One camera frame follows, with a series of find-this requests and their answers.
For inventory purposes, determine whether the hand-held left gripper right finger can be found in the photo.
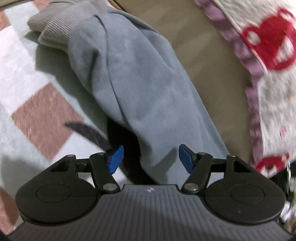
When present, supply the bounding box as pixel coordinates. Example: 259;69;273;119
179;144;264;194

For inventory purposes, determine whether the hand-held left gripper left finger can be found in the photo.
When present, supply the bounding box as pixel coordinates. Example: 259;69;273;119
37;146;124;193

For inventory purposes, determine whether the strawberry print quilt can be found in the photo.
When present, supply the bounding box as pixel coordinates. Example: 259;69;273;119
193;0;296;179

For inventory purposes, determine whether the checkered floor mat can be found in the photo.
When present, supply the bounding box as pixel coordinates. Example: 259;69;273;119
0;0;144;234

